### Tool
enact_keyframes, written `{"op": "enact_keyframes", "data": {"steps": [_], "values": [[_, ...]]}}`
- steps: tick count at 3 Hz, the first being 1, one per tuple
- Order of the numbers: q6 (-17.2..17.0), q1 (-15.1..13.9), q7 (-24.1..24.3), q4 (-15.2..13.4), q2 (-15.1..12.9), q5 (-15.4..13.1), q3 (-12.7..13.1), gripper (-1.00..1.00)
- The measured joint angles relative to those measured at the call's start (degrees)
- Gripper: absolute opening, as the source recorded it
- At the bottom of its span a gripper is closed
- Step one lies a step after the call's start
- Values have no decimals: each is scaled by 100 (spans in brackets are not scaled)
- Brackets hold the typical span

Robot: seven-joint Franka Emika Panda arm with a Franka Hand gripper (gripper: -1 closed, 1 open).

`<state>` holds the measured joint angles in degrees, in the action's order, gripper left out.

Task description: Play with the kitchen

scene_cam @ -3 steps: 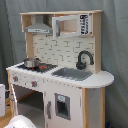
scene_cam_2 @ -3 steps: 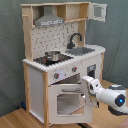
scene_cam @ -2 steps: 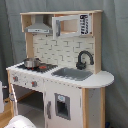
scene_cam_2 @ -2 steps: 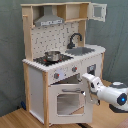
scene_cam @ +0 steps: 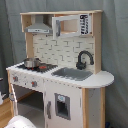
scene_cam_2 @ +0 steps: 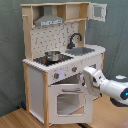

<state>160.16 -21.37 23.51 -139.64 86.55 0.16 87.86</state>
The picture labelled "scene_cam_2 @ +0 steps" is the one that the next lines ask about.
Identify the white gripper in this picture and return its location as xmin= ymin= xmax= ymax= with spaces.
xmin=83 ymin=67 xmax=107 ymax=88

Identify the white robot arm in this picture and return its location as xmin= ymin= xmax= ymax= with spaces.
xmin=83 ymin=67 xmax=128 ymax=107

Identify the wooden toy kitchen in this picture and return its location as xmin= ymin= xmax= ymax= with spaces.
xmin=22 ymin=2 xmax=105 ymax=127

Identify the grey toy sink basin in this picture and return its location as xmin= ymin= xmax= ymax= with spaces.
xmin=66 ymin=47 xmax=94 ymax=56

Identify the red stove knob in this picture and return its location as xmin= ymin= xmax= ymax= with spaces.
xmin=71 ymin=66 xmax=79 ymax=73
xmin=54 ymin=73 xmax=60 ymax=79

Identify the silver toy pot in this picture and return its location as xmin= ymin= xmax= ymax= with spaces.
xmin=45 ymin=51 xmax=61 ymax=61

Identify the black toy faucet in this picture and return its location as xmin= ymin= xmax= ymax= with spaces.
xmin=67 ymin=33 xmax=82 ymax=49

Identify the black toy stovetop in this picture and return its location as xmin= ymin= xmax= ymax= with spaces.
xmin=34 ymin=54 xmax=71 ymax=66

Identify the grey range hood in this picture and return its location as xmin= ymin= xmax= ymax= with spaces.
xmin=35 ymin=5 xmax=64 ymax=27

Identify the red right stove knob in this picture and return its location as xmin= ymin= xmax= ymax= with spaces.
xmin=71 ymin=66 xmax=79 ymax=73

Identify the white oven door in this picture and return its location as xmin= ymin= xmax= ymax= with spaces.
xmin=49 ymin=84 xmax=93 ymax=124

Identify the red left stove knob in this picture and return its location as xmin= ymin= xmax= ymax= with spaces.
xmin=54 ymin=73 xmax=60 ymax=79

